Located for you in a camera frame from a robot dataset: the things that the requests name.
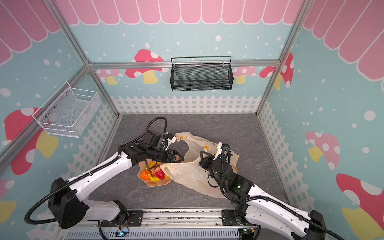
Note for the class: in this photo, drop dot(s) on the pink scalloped fruit bowl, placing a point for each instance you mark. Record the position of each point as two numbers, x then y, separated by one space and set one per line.
152 175

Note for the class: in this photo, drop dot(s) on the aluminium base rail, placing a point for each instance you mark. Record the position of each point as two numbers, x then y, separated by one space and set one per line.
188 224

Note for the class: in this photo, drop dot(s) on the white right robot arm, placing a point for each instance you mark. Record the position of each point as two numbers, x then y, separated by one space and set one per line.
254 206

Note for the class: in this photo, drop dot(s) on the black mesh wall basket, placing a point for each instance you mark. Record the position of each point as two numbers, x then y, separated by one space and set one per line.
209 73

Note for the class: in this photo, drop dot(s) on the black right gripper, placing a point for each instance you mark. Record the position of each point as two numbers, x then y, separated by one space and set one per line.
206 159

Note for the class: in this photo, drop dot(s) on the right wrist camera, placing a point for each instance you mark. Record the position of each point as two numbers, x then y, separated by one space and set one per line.
222 149

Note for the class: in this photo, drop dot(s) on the beige plastic bag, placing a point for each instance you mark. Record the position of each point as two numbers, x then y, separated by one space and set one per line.
189 173

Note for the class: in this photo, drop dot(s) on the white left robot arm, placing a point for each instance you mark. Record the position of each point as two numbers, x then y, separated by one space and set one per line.
68 201

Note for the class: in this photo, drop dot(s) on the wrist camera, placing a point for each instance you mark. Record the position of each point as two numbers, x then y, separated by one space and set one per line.
222 149
158 140

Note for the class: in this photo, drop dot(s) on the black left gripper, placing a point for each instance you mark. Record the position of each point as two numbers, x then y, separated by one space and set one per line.
169 152

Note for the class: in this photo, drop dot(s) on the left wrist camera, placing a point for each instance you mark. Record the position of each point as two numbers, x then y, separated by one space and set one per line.
158 140

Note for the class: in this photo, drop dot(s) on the orange tangerine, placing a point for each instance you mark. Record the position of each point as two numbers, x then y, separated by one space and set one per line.
145 175

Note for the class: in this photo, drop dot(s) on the white wire wall basket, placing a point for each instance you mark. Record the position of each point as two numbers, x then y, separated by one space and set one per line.
69 112

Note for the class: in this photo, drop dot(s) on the small yellow banana front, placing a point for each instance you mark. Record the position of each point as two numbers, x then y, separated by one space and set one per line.
154 178

